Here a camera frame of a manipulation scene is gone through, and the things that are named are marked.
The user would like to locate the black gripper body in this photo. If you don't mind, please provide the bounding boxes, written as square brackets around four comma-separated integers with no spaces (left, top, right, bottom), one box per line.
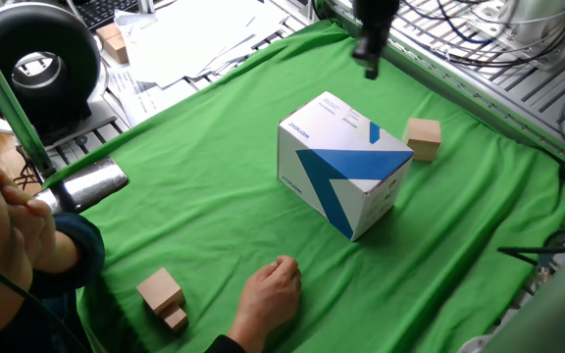
[352,0,402,51]

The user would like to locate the wooden cube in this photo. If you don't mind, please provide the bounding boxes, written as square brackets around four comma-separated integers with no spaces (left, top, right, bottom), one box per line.
[401,117,443,163]
[135,267,187,317]

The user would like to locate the right forearm in blue sleeve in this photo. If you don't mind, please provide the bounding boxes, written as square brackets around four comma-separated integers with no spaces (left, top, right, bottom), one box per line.
[203,333,247,353]

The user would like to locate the left forearm in blue sleeve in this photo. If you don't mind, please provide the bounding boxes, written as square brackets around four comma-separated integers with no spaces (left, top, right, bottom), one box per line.
[28,212,107,301]

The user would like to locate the person's right hand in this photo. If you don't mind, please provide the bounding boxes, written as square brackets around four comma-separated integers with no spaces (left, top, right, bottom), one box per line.
[226,254,303,352]

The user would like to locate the person's left hand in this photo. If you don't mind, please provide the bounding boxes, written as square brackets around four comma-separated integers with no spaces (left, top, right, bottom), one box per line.
[0,166,81,275]

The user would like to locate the white and blue cardboard box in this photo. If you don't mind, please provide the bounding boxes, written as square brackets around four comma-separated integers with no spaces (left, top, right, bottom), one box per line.
[276,90,415,243]

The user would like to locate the stack of white papers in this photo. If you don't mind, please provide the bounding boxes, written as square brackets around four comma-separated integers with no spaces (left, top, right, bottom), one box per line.
[107,0,292,129]

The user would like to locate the silver metal mounting plate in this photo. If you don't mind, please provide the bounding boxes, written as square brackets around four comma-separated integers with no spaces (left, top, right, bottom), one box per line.
[467,0,565,71]

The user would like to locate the green cloth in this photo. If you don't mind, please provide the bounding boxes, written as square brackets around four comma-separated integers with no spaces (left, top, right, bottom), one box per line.
[41,18,565,353]

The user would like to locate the black keyboard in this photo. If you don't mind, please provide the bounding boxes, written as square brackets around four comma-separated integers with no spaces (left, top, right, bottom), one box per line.
[73,0,140,31]

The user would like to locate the silver metal cylinder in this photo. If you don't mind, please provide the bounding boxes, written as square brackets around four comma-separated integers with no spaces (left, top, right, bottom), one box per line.
[33,156,130,216]

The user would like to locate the small wooden block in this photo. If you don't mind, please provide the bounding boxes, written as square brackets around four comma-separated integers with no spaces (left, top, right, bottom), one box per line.
[159,303,190,334]

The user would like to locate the person's dark torso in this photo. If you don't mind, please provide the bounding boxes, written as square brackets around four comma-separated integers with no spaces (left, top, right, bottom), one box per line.
[0,274,93,353]

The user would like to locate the grey aluminium frame rail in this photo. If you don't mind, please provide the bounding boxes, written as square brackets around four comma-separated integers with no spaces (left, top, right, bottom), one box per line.
[319,0,565,171]

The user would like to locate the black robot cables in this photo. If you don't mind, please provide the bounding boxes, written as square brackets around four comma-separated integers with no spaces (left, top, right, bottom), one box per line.
[398,0,565,69]

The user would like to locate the green frame pole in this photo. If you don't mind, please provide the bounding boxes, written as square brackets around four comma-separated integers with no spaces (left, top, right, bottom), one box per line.
[0,18,57,178]

